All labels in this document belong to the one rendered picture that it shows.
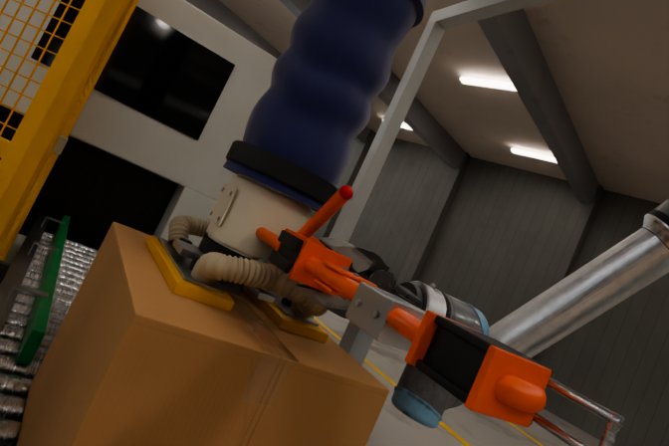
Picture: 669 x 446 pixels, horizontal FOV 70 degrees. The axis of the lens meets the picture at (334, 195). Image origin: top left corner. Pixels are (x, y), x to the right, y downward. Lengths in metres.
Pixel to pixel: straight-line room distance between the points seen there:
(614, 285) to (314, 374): 0.56
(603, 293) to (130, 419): 0.78
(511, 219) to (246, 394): 9.61
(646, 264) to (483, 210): 9.43
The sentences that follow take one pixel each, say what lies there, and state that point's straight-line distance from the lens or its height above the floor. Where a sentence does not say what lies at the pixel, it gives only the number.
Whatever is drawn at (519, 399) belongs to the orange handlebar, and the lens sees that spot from 0.41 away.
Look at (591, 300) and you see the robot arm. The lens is 0.99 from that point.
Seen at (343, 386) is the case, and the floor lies 0.93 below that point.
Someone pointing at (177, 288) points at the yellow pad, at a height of 0.96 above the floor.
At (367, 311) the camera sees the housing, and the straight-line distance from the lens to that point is 0.53.
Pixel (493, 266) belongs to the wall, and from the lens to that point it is 10.02.
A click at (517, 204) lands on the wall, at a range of 10.23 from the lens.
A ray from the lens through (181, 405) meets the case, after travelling 0.67.
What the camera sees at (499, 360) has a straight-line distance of 0.40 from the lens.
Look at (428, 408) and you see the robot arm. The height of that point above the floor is 0.93.
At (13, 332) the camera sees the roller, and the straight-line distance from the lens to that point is 1.57.
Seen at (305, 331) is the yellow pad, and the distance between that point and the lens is 0.86.
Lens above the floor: 1.12
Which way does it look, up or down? 5 degrees up
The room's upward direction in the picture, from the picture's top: 25 degrees clockwise
